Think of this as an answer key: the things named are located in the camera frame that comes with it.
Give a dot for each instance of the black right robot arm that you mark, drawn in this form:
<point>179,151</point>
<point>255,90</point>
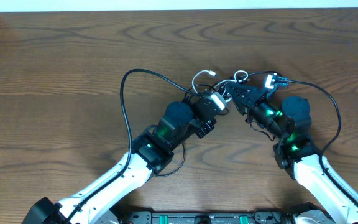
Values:
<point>296,152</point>

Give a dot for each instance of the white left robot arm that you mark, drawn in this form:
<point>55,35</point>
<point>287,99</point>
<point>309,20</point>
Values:
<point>149,154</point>

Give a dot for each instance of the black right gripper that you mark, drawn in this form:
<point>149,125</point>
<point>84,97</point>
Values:
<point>253,94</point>

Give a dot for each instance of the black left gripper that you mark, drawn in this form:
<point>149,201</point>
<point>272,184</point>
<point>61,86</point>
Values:
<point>205,129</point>

